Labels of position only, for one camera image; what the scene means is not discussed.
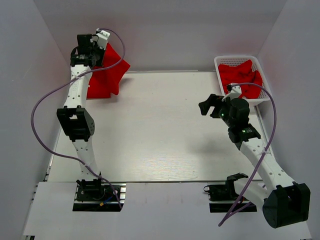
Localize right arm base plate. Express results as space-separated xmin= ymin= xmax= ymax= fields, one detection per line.
xmin=203 ymin=173 xmax=249 ymax=213

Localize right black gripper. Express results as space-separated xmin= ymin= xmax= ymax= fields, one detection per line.
xmin=199 ymin=94 xmax=235 ymax=128

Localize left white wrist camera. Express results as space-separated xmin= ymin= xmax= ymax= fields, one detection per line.
xmin=95 ymin=28 xmax=111 ymax=50

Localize folded red t shirt stack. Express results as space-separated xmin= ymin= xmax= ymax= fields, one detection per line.
xmin=86 ymin=71 xmax=111 ymax=99

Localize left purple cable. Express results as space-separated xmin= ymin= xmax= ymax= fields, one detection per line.
xmin=30 ymin=27 xmax=126 ymax=211

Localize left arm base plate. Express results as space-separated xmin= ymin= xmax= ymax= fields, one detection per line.
xmin=72 ymin=179 xmax=126 ymax=212

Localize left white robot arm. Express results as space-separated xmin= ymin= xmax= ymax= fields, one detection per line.
xmin=56 ymin=34 xmax=100 ymax=178

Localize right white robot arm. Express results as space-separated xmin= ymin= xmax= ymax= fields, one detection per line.
xmin=198 ymin=94 xmax=311 ymax=229

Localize red t shirts in basket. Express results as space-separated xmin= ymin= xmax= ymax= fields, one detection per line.
xmin=218 ymin=59 xmax=263 ymax=99

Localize white plastic basket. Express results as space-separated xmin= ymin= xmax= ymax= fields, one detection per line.
xmin=214 ymin=55 xmax=270 ymax=106

